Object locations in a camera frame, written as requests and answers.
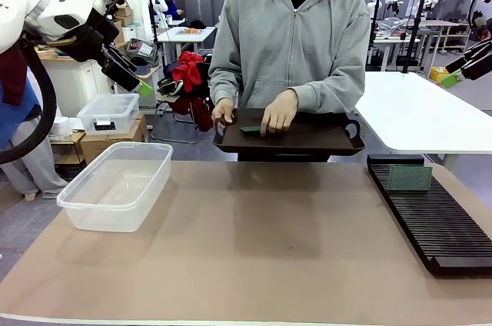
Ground clear plastic bin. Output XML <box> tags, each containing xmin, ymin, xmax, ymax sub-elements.
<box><xmin>56</xmin><ymin>141</ymin><xmax>175</xmax><ymax>234</ymax></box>

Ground small lidded clear storage box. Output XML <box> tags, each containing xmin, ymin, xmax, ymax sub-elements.
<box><xmin>76</xmin><ymin>91</ymin><xmax>141</xmax><ymax>136</ymax></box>

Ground black slotted PCB rack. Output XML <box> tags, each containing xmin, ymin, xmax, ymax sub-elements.
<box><xmin>366</xmin><ymin>153</ymin><xmax>492</xmax><ymax>278</ymax></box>

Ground white background work table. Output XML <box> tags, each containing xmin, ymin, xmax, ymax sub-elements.
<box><xmin>156</xmin><ymin>25</ymin><xmax>217</xmax><ymax>70</ymax></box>

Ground person's left forearm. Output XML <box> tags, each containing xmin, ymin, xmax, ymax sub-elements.
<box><xmin>288</xmin><ymin>67</ymin><xmax>367</xmax><ymax>116</ymax></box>

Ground black and white shoes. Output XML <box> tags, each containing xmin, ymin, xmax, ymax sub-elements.
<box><xmin>155</xmin><ymin>76</ymin><xmax>186</xmax><ymax>98</ymax></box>

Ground thick black cable hose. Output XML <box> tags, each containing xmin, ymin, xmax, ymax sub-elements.
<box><xmin>0</xmin><ymin>32</ymin><xmax>58</xmax><ymax>166</ymax></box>

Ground white tape roll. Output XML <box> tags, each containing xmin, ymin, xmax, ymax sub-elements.
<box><xmin>49</xmin><ymin>115</ymin><xmax>71</xmax><ymax>137</ymax></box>

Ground stacked cardboard boxes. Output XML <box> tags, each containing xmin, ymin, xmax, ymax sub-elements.
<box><xmin>111</xmin><ymin>2</ymin><xmax>135</xmax><ymax>45</ymax></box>

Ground red clothes pile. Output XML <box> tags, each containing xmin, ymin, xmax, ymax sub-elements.
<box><xmin>170</xmin><ymin>50</ymin><xmax>215</xmax><ymax>131</ymax></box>

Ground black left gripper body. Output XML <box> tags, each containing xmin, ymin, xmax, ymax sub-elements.
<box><xmin>57</xmin><ymin>8</ymin><xmax>120</xmax><ymax>64</ymax></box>

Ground white side table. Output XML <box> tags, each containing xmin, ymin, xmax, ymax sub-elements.
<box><xmin>353</xmin><ymin>70</ymin><xmax>492</xmax><ymax>171</ymax></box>

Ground black tripod pole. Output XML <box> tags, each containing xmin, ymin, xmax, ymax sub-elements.
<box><xmin>401</xmin><ymin>0</ymin><xmax>432</xmax><ymax>74</ymax></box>

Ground bystander in grey trousers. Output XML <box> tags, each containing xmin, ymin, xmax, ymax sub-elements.
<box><xmin>0</xmin><ymin>45</ymin><xmax>69</xmax><ymax>202</ymax></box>

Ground seated person in blue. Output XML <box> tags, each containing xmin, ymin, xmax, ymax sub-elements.
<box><xmin>165</xmin><ymin>0</ymin><xmax>186</xmax><ymax>22</ymax></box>

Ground yellow box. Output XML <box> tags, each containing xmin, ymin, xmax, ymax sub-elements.
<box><xmin>429</xmin><ymin>65</ymin><xmax>451</xmax><ymax>82</ymax></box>

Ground person's right hand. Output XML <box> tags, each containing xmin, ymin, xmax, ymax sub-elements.
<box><xmin>211</xmin><ymin>98</ymin><xmax>237</xmax><ymax>129</ymax></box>

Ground person in grey hoodie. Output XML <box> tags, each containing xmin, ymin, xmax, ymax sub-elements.
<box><xmin>208</xmin><ymin>0</ymin><xmax>372</xmax><ymax>163</ymax></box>

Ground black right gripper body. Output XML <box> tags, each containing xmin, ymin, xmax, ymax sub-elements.
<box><xmin>462</xmin><ymin>38</ymin><xmax>492</xmax><ymax>82</ymax></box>

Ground person's left hand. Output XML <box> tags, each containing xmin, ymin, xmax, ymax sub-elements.
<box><xmin>260</xmin><ymin>88</ymin><xmax>301</xmax><ymax>138</ymax></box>

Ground brown cardboard box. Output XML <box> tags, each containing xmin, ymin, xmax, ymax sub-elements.
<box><xmin>78</xmin><ymin>111</ymin><xmax>149</xmax><ymax>166</ymax></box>

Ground green PCB board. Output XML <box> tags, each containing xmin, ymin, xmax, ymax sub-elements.
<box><xmin>240</xmin><ymin>125</ymin><xmax>266</xmax><ymax>138</ymax></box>
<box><xmin>387</xmin><ymin>165</ymin><xmax>433</xmax><ymax>193</ymax></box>

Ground dark brown serving tray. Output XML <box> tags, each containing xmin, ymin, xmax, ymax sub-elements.
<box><xmin>211</xmin><ymin>107</ymin><xmax>367</xmax><ymax>158</ymax></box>

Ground person's right forearm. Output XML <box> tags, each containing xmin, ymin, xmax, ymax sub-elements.
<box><xmin>208</xmin><ymin>66</ymin><xmax>241</xmax><ymax>106</ymax></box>

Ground white cabinet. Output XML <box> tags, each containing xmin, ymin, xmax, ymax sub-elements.
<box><xmin>35</xmin><ymin>55</ymin><xmax>117</xmax><ymax>118</ymax></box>

